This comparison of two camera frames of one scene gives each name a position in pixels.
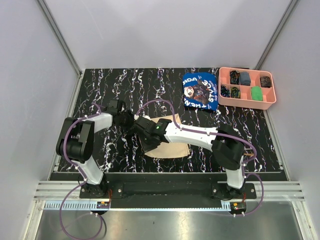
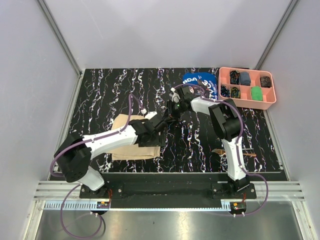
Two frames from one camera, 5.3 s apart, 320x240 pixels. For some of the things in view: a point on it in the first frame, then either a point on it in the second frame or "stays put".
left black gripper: x=130 y=115 to x=157 y=142
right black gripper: x=146 y=148 to x=170 y=116
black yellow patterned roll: x=235 y=92 stays put
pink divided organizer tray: x=246 y=88 stays put
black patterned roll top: x=234 y=77 stays put
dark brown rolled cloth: x=265 y=81 stays put
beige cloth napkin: x=169 y=150 to x=133 y=151
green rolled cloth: x=256 y=93 stays put
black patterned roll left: x=224 y=92 stays put
